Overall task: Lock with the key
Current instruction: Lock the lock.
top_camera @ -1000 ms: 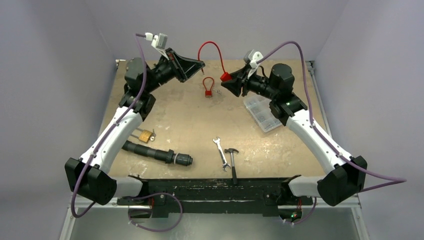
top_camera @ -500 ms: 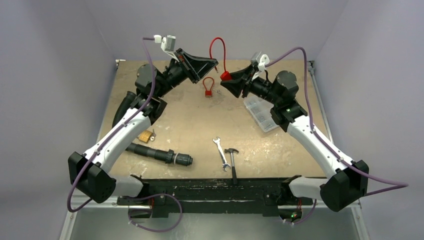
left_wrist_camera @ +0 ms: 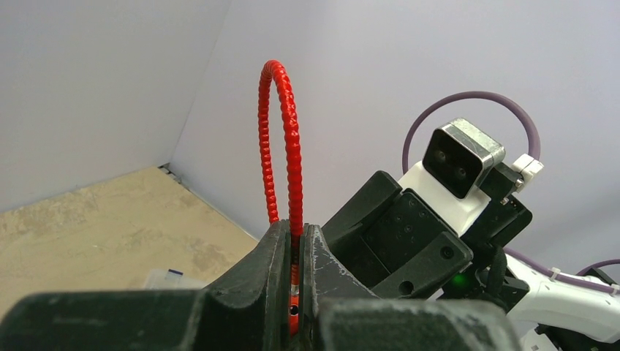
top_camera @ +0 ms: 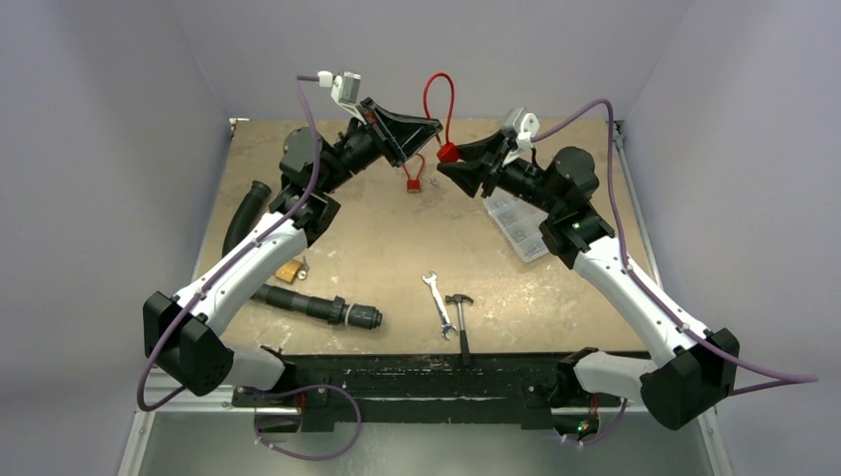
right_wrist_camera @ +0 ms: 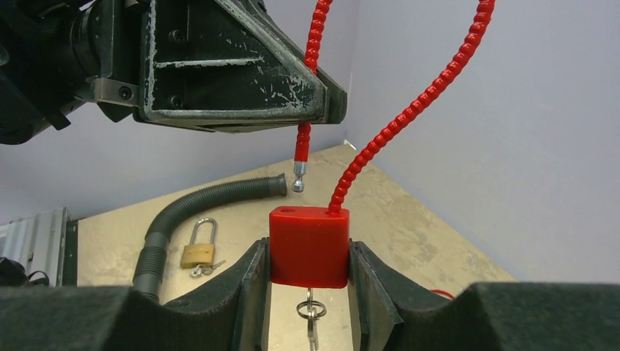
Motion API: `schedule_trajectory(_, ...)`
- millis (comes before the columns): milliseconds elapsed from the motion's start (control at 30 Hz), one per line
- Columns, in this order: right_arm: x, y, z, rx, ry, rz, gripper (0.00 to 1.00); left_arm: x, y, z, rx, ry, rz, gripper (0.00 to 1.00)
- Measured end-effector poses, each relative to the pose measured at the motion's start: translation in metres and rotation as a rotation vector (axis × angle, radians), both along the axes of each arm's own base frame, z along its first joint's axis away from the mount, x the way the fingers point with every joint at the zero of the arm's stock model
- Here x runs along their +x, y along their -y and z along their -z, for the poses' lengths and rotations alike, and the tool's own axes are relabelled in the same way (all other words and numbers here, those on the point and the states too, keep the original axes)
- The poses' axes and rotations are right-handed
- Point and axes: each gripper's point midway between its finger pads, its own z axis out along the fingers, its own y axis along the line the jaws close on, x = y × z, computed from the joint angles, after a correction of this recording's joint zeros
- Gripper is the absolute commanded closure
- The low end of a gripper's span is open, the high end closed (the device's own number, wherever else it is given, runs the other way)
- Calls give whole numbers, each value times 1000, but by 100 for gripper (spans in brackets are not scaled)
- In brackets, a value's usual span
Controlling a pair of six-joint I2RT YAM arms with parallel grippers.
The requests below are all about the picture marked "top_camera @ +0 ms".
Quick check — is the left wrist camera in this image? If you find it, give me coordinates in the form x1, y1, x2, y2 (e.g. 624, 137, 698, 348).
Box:
316, 70, 363, 121

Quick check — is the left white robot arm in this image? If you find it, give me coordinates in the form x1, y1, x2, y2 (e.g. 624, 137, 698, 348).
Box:
142, 98, 443, 406

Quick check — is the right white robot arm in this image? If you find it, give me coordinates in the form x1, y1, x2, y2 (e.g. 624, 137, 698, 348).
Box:
436, 133, 740, 430

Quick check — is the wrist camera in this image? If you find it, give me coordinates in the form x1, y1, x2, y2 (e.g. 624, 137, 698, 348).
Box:
501, 107, 541, 166
316, 70, 363, 121

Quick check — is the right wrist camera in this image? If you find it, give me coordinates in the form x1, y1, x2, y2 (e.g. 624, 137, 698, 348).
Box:
501, 107, 541, 166

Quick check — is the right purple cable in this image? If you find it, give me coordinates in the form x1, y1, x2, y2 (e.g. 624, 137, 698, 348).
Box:
531, 98, 820, 448

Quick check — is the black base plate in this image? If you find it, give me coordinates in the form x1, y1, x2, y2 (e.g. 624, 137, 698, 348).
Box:
233, 348, 623, 432

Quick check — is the clear plastic screw box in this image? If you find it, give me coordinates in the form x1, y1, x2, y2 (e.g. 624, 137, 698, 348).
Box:
483, 188, 548, 263

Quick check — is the silver wrench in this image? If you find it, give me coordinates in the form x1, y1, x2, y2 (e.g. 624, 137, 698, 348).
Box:
421, 271, 458, 341

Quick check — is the black handled hammer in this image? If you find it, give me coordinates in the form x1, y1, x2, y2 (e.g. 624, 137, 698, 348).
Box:
444, 294, 474, 367

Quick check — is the small red cable padlock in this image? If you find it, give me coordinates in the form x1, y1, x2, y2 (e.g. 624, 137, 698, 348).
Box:
402, 154, 426, 194

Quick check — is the black corrugated hose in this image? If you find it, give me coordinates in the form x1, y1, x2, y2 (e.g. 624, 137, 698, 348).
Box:
221, 180, 385, 332

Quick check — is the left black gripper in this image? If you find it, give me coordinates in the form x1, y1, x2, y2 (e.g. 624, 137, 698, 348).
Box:
318, 99, 442, 196

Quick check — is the brass padlock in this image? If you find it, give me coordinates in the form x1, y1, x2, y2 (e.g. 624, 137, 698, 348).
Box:
274, 258, 309, 284

